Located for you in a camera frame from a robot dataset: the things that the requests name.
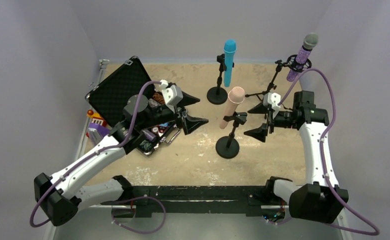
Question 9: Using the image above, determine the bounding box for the pink microphone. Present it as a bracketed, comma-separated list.
[219, 86, 245, 130]

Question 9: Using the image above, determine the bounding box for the black round-base stand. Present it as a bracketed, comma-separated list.
[215, 112, 248, 159]
[206, 53, 228, 105]

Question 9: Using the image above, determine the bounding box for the black tripod shock-mount stand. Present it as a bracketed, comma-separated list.
[244, 54, 313, 104]

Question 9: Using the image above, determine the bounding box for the blue microphone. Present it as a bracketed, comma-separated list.
[223, 39, 237, 88]

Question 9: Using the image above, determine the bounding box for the purple glitter microphone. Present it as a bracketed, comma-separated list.
[286, 32, 319, 82]

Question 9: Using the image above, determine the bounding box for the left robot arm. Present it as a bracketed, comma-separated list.
[33, 86, 208, 227]

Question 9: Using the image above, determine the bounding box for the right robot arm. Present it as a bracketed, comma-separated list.
[244, 90, 349, 224]

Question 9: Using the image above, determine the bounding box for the black poker chip case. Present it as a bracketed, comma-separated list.
[86, 56, 176, 156]

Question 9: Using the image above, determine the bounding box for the purple toy box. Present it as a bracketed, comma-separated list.
[86, 109, 111, 145]

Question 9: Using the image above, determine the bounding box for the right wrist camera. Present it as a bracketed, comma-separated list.
[262, 92, 281, 119]

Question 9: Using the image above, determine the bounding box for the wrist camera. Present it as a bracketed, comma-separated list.
[158, 79, 184, 113]
[262, 92, 281, 119]

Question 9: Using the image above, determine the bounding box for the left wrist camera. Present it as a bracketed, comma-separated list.
[158, 79, 184, 113]

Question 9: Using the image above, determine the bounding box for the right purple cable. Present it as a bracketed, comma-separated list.
[277, 67, 381, 237]

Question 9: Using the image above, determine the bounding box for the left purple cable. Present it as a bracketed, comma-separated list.
[29, 80, 164, 229]

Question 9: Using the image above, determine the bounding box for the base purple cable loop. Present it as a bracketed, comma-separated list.
[111, 197, 167, 235]

